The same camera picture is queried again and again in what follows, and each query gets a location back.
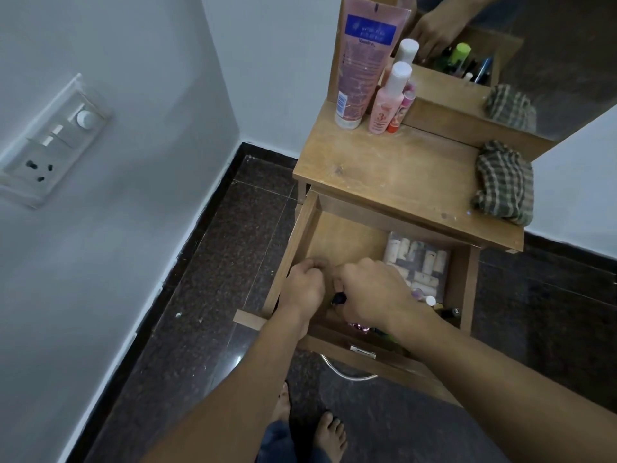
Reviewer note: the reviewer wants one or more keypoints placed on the person's left fingers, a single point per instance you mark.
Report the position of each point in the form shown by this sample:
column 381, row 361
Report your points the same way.
column 319, row 267

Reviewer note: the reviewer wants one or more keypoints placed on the person's left hand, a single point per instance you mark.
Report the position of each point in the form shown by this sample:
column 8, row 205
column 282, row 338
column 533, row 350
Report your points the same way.
column 301, row 289

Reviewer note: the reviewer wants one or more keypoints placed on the person's right forearm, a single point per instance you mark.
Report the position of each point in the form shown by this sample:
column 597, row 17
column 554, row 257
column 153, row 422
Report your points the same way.
column 501, row 395

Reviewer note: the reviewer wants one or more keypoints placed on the person's left forearm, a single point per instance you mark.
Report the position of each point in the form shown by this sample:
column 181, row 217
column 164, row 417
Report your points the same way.
column 241, row 395

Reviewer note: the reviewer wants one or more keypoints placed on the person's right fingers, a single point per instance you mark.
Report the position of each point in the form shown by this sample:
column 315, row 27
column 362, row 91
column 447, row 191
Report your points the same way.
column 339, row 283

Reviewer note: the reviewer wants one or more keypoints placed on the pink white-capped spray bottle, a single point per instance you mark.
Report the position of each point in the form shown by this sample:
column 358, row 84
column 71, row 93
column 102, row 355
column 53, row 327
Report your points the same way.
column 388, row 98

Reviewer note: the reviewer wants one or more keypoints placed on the checkered cloth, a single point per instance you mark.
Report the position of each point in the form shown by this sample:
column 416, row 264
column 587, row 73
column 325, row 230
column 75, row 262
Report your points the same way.
column 506, row 183

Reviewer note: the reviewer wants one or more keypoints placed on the small black bottle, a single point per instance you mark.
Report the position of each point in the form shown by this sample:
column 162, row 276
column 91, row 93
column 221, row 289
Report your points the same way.
column 339, row 299

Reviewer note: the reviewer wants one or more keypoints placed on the open wooden drawer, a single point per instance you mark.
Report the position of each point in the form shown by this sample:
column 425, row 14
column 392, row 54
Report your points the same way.
column 347, row 241

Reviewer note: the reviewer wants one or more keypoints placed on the small white-capped bottle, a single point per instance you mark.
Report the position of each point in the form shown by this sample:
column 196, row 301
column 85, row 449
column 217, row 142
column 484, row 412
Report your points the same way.
column 430, row 300

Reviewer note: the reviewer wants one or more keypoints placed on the person's right foot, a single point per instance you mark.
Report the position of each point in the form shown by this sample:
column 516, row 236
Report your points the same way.
column 330, row 436

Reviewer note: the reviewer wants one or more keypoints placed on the small pink red-capped tube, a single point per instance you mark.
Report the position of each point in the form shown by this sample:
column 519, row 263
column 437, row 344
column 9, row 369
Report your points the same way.
column 401, row 113

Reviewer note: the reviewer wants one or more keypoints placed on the clear bag of small tubes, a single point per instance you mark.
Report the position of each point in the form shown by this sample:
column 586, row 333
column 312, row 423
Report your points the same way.
column 419, row 262

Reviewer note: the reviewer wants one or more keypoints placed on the white wall switch panel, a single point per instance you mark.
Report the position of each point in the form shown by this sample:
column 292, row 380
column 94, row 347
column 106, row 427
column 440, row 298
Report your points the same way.
column 53, row 144

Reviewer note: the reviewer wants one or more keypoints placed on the shiny pink wrapper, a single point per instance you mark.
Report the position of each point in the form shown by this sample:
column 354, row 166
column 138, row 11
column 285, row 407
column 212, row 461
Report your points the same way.
column 359, row 326

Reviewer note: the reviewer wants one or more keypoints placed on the person's foot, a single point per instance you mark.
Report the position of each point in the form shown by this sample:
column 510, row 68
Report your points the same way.
column 330, row 436
column 281, row 405

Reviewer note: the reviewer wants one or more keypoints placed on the pink lotion tube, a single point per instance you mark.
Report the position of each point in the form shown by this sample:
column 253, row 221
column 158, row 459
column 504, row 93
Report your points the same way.
column 361, row 57

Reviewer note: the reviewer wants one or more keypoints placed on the wooden dressing table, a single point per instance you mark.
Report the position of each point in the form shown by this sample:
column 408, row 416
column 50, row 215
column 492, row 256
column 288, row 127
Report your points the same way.
column 400, row 173

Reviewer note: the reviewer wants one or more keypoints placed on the person's left foot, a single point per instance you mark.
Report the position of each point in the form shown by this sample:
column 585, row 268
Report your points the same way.
column 281, row 405

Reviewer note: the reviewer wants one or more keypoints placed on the person's right hand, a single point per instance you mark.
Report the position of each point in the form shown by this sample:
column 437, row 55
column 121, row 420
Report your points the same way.
column 376, row 296

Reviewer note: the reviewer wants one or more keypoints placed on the blue jeans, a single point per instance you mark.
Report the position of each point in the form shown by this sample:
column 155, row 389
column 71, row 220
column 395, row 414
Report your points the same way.
column 277, row 443

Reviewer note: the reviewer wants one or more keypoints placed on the mirror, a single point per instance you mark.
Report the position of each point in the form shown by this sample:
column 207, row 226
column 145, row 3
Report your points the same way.
column 544, row 48

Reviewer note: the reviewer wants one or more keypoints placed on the black cosmetic bottle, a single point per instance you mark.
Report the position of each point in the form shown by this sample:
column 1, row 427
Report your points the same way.
column 451, row 312

